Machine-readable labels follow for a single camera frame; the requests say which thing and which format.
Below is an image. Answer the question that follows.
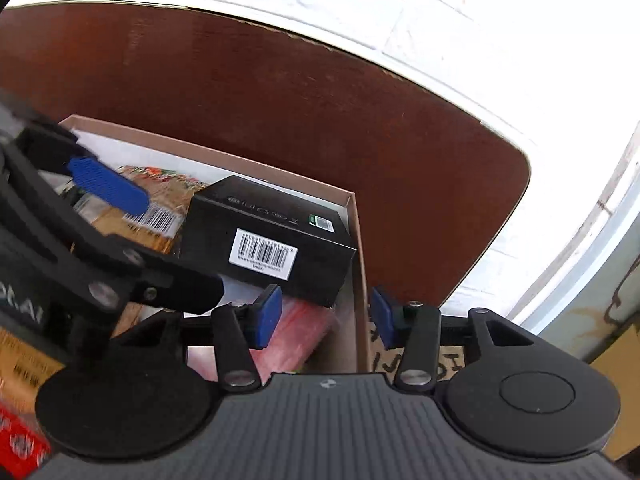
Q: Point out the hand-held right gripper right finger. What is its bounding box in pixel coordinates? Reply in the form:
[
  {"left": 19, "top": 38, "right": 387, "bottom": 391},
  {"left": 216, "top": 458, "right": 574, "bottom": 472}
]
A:
[{"left": 370, "top": 286, "right": 536, "bottom": 392}]

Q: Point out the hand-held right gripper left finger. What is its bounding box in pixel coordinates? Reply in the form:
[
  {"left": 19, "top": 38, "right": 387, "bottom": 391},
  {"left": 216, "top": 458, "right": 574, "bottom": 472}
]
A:
[{"left": 112, "top": 284, "right": 283, "bottom": 392}]

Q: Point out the beige cardboard box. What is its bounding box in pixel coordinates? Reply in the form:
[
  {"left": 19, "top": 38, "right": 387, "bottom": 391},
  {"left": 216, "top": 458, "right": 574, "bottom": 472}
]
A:
[{"left": 57, "top": 114, "right": 373, "bottom": 376}]

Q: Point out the black box with barcode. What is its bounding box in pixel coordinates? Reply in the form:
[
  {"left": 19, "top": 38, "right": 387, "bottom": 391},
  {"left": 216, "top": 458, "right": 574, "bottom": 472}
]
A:
[{"left": 175, "top": 175, "right": 358, "bottom": 309}]

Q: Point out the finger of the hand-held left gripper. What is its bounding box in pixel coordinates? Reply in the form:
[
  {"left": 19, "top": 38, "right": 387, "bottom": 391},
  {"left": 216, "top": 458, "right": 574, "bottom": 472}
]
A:
[
  {"left": 75, "top": 239, "right": 225, "bottom": 313},
  {"left": 15, "top": 122, "right": 149, "bottom": 218}
]

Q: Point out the pink plastic packet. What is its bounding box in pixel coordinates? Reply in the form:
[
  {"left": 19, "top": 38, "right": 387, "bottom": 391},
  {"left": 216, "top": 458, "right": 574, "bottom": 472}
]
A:
[{"left": 187, "top": 295, "right": 341, "bottom": 376}]

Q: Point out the brown insoles packet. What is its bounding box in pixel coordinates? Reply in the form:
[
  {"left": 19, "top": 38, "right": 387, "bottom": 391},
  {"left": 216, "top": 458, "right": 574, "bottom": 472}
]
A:
[{"left": 0, "top": 162, "right": 211, "bottom": 478}]

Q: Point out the dark brown wooden headboard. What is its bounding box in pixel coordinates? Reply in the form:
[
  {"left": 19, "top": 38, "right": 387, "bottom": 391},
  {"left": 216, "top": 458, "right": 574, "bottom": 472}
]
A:
[{"left": 0, "top": 0, "right": 532, "bottom": 308}]

